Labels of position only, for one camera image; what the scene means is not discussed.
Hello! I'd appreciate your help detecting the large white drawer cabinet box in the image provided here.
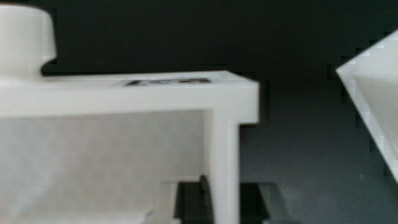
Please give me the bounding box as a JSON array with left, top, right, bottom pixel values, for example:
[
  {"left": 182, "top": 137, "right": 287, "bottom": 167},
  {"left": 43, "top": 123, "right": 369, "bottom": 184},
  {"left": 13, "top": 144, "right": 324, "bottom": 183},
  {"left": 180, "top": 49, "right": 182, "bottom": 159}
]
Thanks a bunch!
[{"left": 337, "top": 30, "right": 398, "bottom": 182}]

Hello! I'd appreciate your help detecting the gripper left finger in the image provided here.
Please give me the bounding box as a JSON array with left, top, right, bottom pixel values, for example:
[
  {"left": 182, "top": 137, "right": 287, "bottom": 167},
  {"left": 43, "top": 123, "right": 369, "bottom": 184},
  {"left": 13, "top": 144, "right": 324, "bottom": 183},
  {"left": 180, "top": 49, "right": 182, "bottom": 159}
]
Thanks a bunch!
[{"left": 145, "top": 174, "right": 218, "bottom": 224}]

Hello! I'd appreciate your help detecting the white drawer with knob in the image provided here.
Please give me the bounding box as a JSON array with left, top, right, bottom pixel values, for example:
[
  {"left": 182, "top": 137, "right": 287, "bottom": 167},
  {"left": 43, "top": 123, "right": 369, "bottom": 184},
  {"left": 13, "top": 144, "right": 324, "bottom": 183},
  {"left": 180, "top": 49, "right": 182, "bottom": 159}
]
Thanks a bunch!
[{"left": 0, "top": 3, "right": 260, "bottom": 224}]

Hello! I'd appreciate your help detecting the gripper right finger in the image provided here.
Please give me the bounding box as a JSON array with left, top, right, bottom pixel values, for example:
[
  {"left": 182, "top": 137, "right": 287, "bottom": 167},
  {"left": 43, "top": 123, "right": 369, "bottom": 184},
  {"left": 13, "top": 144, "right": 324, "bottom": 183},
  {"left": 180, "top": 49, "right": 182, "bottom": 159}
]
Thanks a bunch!
[{"left": 241, "top": 183, "right": 292, "bottom": 224}]

